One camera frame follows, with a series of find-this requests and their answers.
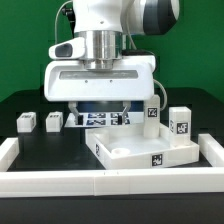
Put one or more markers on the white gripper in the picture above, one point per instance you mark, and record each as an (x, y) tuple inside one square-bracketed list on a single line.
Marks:
[(66, 79)]

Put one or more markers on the white square table top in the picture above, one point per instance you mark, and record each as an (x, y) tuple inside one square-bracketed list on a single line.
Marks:
[(125, 147)]

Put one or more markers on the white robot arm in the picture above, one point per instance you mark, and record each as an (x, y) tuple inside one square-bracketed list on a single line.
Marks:
[(93, 66)]

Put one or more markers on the white sheet with tags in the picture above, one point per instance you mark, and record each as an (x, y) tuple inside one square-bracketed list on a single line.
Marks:
[(99, 119)]

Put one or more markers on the white U-shaped fence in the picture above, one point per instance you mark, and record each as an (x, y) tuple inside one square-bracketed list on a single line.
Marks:
[(98, 183)]

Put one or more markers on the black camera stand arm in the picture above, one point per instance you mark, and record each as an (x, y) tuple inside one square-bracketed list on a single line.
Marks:
[(69, 13)]

